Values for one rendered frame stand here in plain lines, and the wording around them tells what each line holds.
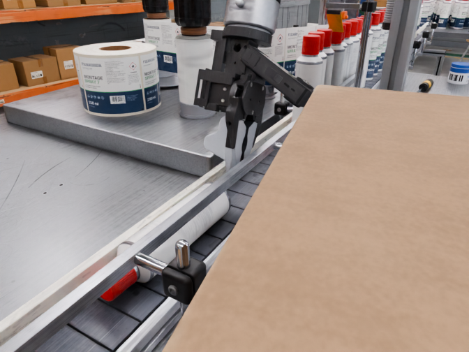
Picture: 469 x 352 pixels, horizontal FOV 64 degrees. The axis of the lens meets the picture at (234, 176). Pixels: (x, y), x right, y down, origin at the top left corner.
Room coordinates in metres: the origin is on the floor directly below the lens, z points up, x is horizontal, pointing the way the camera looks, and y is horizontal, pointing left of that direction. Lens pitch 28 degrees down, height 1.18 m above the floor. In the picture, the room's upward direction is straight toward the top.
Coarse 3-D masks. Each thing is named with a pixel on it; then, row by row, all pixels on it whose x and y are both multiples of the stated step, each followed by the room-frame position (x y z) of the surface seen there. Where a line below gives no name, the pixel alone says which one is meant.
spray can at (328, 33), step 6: (318, 30) 0.84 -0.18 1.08; (324, 30) 0.83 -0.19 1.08; (330, 30) 0.83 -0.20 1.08; (330, 36) 0.83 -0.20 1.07; (324, 42) 0.83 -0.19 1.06; (330, 42) 0.83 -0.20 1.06; (324, 48) 0.83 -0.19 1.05; (330, 48) 0.84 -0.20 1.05; (330, 54) 0.82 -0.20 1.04; (330, 60) 0.82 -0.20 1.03; (330, 66) 0.83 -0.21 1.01; (330, 72) 0.83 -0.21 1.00; (330, 78) 0.83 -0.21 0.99; (324, 84) 0.82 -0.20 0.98; (330, 84) 0.83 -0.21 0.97
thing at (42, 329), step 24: (264, 144) 0.52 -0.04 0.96; (240, 168) 0.44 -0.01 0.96; (216, 192) 0.39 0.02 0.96; (192, 216) 0.34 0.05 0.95; (144, 240) 0.29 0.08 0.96; (120, 264) 0.25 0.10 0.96; (96, 288) 0.23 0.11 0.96; (48, 312) 0.20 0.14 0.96; (72, 312) 0.21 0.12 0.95; (24, 336) 0.18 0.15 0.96; (48, 336) 0.19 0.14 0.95
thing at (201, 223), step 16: (224, 192) 0.44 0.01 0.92; (176, 208) 0.39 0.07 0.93; (208, 208) 0.41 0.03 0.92; (224, 208) 0.43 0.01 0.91; (192, 224) 0.37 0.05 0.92; (208, 224) 0.40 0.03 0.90; (128, 240) 0.33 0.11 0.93; (176, 240) 0.35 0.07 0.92; (192, 240) 0.37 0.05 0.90; (160, 256) 0.32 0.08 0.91; (128, 272) 0.30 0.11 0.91; (144, 272) 0.30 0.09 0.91; (112, 288) 0.27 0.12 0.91
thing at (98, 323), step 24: (264, 168) 0.60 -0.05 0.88; (240, 192) 0.52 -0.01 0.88; (240, 216) 0.45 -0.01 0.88; (216, 240) 0.39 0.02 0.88; (144, 288) 0.31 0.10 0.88; (96, 312) 0.27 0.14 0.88; (120, 312) 0.27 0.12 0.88; (144, 312) 0.27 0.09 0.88; (72, 336) 0.25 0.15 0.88; (96, 336) 0.25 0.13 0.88; (120, 336) 0.25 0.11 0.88
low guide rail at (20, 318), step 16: (272, 128) 0.71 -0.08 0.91; (256, 144) 0.64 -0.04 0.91; (208, 176) 0.51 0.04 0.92; (192, 192) 0.46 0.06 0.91; (160, 208) 0.42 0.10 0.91; (144, 224) 0.38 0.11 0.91; (96, 256) 0.32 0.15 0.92; (112, 256) 0.33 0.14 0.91; (80, 272) 0.29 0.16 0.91; (48, 288) 0.27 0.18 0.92; (64, 288) 0.28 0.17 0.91; (32, 304) 0.25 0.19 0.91; (48, 304) 0.26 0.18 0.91; (16, 320) 0.23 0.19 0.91; (32, 320) 0.24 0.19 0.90; (0, 336) 0.22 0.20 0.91
